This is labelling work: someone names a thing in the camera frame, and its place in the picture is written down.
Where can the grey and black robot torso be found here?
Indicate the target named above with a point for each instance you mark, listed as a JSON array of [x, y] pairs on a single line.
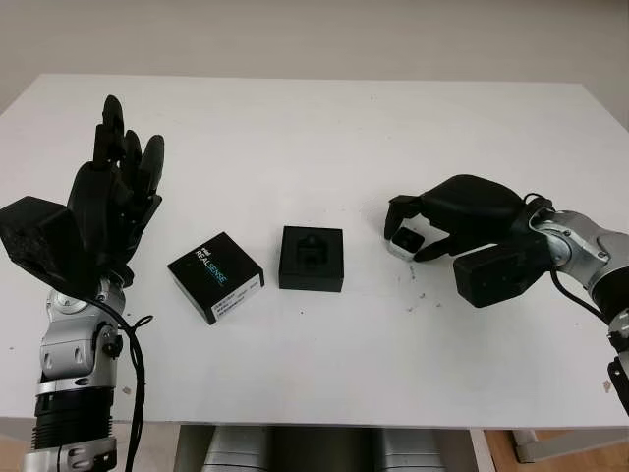
[[319, 450]]

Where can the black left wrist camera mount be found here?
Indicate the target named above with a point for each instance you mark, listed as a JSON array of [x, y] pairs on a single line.
[[39, 236]]

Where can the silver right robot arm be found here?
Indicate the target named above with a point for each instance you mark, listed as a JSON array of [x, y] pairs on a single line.
[[575, 241]]

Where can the black box base with foam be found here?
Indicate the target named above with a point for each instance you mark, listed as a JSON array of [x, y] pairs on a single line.
[[295, 275]]

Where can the small silver depth camera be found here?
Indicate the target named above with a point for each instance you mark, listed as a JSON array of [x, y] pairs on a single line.
[[407, 242]]

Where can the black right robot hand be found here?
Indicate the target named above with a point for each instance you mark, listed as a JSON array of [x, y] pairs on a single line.
[[472, 201]]

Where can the black RealSense box lid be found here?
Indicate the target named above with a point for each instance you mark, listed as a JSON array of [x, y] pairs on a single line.
[[211, 268]]

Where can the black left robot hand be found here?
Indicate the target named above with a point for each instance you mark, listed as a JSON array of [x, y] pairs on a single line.
[[105, 206]]

